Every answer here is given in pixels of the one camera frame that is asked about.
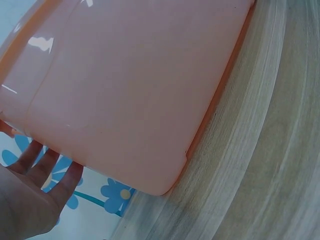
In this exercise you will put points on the person's left hand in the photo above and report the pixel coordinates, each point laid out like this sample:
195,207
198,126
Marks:
22,200

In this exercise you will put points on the person's left thumb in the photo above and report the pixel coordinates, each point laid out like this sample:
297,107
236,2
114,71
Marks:
6,129

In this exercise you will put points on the pink plastic box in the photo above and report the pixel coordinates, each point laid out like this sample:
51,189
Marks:
130,87

